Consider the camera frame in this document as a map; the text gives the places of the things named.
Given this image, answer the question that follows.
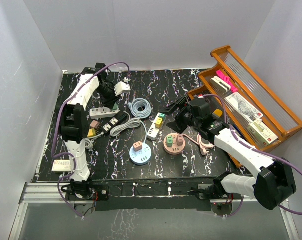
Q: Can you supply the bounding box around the yellow grey adapter on shelf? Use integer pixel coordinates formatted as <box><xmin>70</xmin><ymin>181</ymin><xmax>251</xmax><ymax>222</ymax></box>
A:
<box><xmin>212</xmin><ymin>109</ymin><xmax>223</xmax><ymax>119</ymax></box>

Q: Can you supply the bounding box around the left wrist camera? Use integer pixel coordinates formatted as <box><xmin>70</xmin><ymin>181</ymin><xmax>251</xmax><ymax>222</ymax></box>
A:
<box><xmin>114</xmin><ymin>77</ymin><xmax>131</xmax><ymax>96</ymax></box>

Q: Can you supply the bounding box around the pink cube adapter top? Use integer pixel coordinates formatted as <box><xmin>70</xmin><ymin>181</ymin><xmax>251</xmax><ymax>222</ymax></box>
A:
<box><xmin>132</xmin><ymin>141</ymin><xmax>143</xmax><ymax>152</ymax></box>

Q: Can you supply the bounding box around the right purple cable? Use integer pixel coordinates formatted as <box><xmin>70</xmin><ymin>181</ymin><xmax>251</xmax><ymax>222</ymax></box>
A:
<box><xmin>202</xmin><ymin>93</ymin><xmax>302</xmax><ymax>216</ymax></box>

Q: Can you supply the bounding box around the white long power strip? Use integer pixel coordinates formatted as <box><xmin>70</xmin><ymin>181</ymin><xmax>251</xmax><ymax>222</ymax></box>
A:
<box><xmin>89</xmin><ymin>107</ymin><xmax>120</xmax><ymax>120</ymax></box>

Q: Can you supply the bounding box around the green white box on shelf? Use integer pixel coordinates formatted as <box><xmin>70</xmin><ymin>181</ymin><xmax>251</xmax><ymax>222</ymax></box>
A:
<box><xmin>247</xmin><ymin>119</ymin><xmax>278</xmax><ymax>146</ymax></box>

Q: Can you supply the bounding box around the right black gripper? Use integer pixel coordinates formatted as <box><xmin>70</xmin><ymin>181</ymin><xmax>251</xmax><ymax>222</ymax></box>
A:
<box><xmin>159</xmin><ymin>97</ymin><xmax>201</xmax><ymax>134</ymax></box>

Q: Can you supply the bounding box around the green cube adapter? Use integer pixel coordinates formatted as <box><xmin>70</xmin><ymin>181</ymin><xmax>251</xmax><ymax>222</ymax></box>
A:
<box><xmin>166</xmin><ymin>135</ymin><xmax>173</xmax><ymax>148</ymax></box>
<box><xmin>111</xmin><ymin>103</ymin><xmax>118</xmax><ymax>111</ymax></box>

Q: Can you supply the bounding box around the pink round power strip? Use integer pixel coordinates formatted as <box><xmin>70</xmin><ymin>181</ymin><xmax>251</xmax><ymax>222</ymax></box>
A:
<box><xmin>163</xmin><ymin>133</ymin><xmax>185</xmax><ymax>156</ymax></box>

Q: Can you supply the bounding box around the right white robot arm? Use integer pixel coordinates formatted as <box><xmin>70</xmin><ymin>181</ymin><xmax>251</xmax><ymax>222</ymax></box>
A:
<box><xmin>159</xmin><ymin>97</ymin><xmax>296</xmax><ymax>210</ymax></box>

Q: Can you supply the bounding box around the blue coiled cable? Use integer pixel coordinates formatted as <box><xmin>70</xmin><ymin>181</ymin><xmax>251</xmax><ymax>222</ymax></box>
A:
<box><xmin>127</xmin><ymin>97</ymin><xmax>153</xmax><ymax>119</ymax></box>

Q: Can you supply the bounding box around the small white red box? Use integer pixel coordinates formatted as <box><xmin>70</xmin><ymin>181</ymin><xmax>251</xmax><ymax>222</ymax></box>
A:
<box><xmin>51</xmin><ymin>159</ymin><xmax>72</xmax><ymax>173</ymax></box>

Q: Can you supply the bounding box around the pink coiled cable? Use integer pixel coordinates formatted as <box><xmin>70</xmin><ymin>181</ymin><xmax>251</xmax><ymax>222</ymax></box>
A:
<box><xmin>182</xmin><ymin>133</ymin><xmax>216</xmax><ymax>157</ymax></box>

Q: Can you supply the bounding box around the pink cube adapter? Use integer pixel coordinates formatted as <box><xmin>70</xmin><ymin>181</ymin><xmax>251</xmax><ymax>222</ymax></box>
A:
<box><xmin>89</xmin><ymin>120</ymin><xmax>100</xmax><ymax>130</ymax></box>
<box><xmin>132</xmin><ymin>141</ymin><xmax>143</xmax><ymax>152</ymax></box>

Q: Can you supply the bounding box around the black power strip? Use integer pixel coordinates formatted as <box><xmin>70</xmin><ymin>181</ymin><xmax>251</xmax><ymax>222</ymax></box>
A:
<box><xmin>101</xmin><ymin>111</ymin><xmax>129</xmax><ymax>135</ymax></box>

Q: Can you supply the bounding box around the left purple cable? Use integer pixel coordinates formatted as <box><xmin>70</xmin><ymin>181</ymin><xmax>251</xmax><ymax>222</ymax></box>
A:
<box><xmin>50</xmin><ymin>61</ymin><xmax>131</xmax><ymax>218</ymax></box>

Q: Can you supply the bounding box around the blue round power strip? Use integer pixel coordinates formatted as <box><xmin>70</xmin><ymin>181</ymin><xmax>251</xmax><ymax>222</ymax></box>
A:
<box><xmin>129</xmin><ymin>143</ymin><xmax>152</xmax><ymax>166</ymax></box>

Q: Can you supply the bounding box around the yellow cube adapter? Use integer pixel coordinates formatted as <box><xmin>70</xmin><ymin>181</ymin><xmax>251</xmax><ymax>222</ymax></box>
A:
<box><xmin>154</xmin><ymin>117</ymin><xmax>163</xmax><ymax>129</ymax></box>

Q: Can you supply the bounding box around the grey white cable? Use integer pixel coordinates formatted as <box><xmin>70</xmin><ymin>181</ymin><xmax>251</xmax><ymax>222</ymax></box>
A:
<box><xmin>109</xmin><ymin>117</ymin><xmax>148</xmax><ymax>145</ymax></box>

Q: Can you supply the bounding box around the pink small adapter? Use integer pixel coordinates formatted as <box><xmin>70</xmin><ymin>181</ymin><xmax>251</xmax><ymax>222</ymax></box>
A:
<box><xmin>176</xmin><ymin>134</ymin><xmax>185</xmax><ymax>146</ymax></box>

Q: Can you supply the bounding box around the white slanted power strip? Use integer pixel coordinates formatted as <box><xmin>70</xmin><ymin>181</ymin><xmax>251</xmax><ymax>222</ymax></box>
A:
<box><xmin>147</xmin><ymin>113</ymin><xmax>166</xmax><ymax>141</ymax></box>

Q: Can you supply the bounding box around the wooden shelf rack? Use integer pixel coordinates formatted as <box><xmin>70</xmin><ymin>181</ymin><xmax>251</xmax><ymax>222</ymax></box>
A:
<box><xmin>187</xmin><ymin>44</ymin><xmax>302</xmax><ymax>169</ymax></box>

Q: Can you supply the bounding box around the printed package on shelf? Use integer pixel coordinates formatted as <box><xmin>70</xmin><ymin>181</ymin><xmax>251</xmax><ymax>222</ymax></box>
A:
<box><xmin>224</xmin><ymin>92</ymin><xmax>263</xmax><ymax>123</ymax></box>

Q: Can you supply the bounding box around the pink cube adapter left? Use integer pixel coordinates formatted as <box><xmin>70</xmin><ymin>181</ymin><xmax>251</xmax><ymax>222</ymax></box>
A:
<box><xmin>89</xmin><ymin>120</ymin><xmax>100</xmax><ymax>130</ymax></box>

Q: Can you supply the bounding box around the pink box on shelf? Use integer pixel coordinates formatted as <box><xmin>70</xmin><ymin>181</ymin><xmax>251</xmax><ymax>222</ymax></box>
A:
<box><xmin>215</xmin><ymin>70</ymin><xmax>238</xmax><ymax>93</ymax></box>

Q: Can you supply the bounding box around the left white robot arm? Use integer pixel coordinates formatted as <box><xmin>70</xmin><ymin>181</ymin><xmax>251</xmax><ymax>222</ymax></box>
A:
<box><xmin>55</xmin><ymin>63</ymin><xmax>120</xmax><ymax>200</ymax></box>

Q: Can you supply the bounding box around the yellow black adapter left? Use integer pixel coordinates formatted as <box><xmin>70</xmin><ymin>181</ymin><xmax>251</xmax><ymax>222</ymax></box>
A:
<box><xmin>87</xmin><ymin>128</ymin><xmax>96</xmax><ymax>138</ymax></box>

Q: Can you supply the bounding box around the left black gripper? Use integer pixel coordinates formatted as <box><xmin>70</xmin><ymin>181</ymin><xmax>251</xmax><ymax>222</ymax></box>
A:
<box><xmin>96</xmin><ymin>84</ymin><xmax>121</xmax><ymax>110</ymax></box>

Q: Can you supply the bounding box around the purple cable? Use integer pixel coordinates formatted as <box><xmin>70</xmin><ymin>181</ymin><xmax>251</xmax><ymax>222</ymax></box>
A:
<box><xmin>50</xmin><ymin>61</ymin><xmax>131</xmax><ymax>218</ymax></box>
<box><xmin>202</xmin><ymin>93</ymin><xmax>302</xmax><ymax>216</ymax></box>

